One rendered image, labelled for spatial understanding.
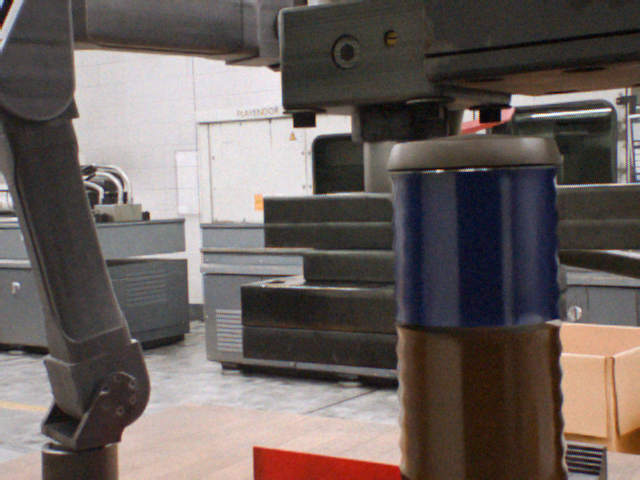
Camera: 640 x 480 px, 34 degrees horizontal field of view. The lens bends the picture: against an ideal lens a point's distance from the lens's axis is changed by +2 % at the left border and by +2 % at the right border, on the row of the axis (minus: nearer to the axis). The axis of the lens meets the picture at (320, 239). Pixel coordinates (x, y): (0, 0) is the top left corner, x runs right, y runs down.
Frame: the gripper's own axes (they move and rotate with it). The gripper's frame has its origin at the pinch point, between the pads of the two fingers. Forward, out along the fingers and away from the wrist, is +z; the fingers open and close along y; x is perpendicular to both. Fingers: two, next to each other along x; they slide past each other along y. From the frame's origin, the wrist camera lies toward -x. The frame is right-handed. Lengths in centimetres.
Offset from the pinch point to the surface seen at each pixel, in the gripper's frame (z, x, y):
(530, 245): 36, 44, -44
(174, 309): -506, -165, 469
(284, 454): -7.7, 35.3, 10.3
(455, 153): 34, 43, -46
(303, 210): 13.8, 33.5, -26.8
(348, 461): -1.3, 34.1, 10.1
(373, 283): 19.1, 36.2, -25.8
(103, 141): -727, -320, 484
